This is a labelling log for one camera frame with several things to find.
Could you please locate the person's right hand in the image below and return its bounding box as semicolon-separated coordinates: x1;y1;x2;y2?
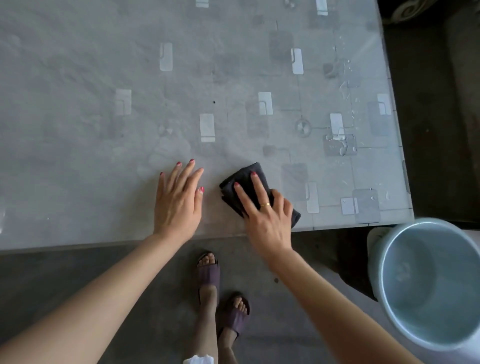
233;172;294;262

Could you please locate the person's left hand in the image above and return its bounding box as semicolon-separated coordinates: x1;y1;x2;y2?
153;159;205;241

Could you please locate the dark grey cleaning cloth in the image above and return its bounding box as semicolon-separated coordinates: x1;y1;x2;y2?
219;162;301;230

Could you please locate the person's right forearm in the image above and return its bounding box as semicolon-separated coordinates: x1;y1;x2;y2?
268;247;425;364

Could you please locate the person's left forearm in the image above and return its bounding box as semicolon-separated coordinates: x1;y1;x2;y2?
0;232;193;364

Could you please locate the purple slide sandal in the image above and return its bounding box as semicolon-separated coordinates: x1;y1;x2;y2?
217;293;251;340
196;252;222;306

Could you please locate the grey patterned table cover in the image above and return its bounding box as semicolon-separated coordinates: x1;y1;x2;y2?
0;0;415;256

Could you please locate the person's left leg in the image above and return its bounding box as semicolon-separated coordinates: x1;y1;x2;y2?
191;253;221;364

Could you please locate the person's leg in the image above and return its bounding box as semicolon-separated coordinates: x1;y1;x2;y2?
191;253;221;364
217;296;249;364

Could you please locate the person's right leg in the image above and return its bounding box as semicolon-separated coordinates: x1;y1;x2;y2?
217;296;249;364

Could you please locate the white garment hem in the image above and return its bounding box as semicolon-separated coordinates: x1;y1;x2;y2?
182;353;214;364

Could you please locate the light blue plastic bucket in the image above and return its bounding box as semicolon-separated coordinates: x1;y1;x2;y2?
367;217;480;352

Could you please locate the dark swirl patterned furniture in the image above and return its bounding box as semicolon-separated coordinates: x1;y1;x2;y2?
382;0;440;26

